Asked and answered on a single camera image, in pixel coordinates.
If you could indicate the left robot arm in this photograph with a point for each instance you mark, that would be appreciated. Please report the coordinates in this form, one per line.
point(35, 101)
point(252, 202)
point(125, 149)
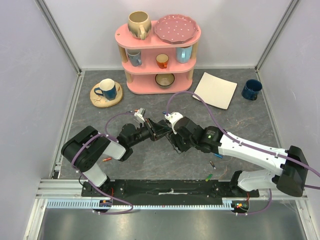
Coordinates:
point(84, 149)

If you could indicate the dark patterned bowl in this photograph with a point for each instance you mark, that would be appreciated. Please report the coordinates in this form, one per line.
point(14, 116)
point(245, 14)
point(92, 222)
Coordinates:
point(164, 80)

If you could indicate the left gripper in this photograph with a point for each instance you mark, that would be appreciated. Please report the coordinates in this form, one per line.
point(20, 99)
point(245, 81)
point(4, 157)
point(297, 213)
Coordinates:
point(151, 126)

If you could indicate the square white plate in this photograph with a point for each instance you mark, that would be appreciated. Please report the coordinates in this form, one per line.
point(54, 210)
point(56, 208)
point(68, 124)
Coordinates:
point(215, 91)

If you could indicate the blue mug cream interior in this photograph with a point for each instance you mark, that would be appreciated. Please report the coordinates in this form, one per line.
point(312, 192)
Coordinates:
point(106, 88)

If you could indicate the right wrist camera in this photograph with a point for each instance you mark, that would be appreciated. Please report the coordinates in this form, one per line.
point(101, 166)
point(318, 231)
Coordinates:
point(173, 118)

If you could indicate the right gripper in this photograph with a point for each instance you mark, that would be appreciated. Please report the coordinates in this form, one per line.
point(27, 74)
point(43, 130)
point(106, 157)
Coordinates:
point(177, 140)

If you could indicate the dark blue mug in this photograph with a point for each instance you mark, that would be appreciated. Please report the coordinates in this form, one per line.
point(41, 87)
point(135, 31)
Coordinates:
point(251, 89)

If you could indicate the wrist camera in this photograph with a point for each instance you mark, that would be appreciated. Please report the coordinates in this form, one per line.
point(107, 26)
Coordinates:
point(173, 118)
point(140, 115)

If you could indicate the pink three-tier shelf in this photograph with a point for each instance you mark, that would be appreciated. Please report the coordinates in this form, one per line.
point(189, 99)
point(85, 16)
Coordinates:
point(141, 79)

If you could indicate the black remote control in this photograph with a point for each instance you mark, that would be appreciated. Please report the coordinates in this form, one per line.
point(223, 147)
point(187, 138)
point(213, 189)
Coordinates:
point(162, 128)

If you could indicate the grey blue mug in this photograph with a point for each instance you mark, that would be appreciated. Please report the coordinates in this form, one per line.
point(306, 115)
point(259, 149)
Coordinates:
point(134, 56)

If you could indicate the beige ceramic mug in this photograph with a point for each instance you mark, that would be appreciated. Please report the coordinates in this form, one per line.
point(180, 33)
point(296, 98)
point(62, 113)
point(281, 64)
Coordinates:
point(139, 24)

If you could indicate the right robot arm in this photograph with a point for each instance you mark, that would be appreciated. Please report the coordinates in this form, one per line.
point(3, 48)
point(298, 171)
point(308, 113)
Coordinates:
point(280, 168)

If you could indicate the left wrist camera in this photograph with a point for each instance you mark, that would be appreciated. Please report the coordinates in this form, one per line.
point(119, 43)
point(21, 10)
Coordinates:
point(140, 115)

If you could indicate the green battery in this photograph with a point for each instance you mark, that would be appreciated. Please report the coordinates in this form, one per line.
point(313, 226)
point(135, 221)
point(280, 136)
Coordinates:
point(208, 177)

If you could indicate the beige round saucer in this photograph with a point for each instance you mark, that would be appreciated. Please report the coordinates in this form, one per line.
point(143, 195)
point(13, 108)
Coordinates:
point(102, 102)

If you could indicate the small orange cup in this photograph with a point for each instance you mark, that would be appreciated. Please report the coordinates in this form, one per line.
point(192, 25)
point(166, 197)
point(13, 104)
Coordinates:
point(162, 60)

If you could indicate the pink dotted plate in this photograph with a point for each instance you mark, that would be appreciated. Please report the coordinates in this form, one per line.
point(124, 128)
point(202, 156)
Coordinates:
point(176, 28)

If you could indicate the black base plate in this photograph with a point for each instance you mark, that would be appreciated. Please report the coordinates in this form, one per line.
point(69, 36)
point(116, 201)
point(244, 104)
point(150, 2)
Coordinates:
point(175, 192)

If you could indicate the light blue mug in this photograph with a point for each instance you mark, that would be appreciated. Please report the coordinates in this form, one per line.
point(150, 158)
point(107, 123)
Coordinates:
point(183, 54)

